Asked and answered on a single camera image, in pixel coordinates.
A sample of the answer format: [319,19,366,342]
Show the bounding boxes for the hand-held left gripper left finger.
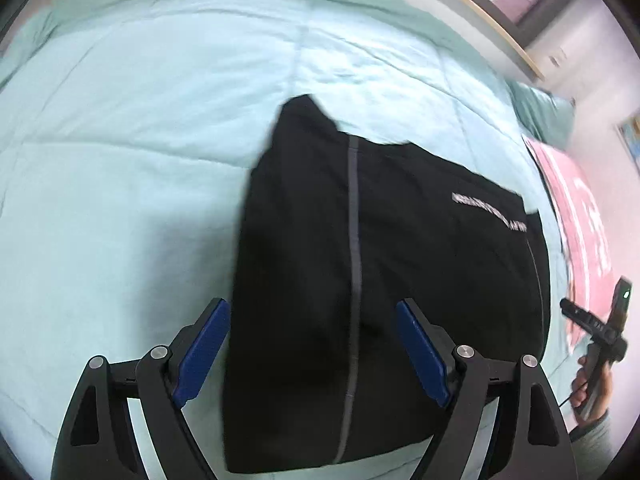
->
[50,297,232,480]

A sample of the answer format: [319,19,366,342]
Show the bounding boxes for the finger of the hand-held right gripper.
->
[559,298,620,345]

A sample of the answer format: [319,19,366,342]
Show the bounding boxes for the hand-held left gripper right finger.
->
[394,298,573,480]

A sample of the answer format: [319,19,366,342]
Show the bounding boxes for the black pants with grey stripe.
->
[221,94,551,475]

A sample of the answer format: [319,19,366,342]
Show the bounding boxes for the person's right forearm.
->
[569,410,620,480]

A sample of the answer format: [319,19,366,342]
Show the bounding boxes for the person's right hand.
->
[571,354,614,423]

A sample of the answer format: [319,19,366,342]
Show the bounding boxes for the pink printed cloth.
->
[521,134,627,357]

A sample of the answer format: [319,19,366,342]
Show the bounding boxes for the mint green quilted blanket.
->
[0,0,581,480]

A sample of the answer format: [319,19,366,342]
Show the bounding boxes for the mint green pillow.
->
[505,79,577,150]

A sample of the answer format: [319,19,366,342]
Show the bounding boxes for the wooden headboard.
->
[395,0,547,81]

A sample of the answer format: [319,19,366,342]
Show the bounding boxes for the wall poster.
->
[616,111,640,167]

